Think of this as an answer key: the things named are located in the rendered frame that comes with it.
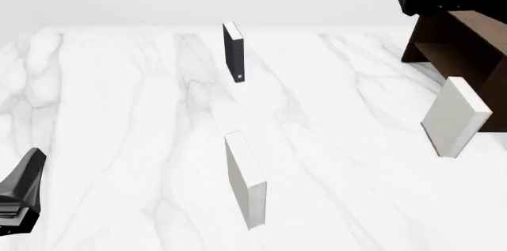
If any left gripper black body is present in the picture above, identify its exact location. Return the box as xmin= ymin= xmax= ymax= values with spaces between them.
xmin=0 ymin=193 xmax=42 ymax=238

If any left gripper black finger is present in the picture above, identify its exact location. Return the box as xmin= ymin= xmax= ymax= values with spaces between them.
xmin=0 ymin=146 xmax=48 ymax=211

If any thin white book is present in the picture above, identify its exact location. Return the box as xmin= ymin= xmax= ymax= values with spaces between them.
xmin=223 ymin=130 xmax=269 ymax=232

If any black book with round mark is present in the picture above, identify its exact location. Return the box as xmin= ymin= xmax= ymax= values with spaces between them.
xmin=222 ymin=21 xmax=246 ymax=84

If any thick white book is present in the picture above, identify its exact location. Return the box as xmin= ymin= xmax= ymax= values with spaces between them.
xmin=420 ymin=75 xmax=494 ymax=159

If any brown wooden shelf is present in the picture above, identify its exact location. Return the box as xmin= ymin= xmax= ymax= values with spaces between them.
xmin=400 ymin=6 xmax=507 ymax=134

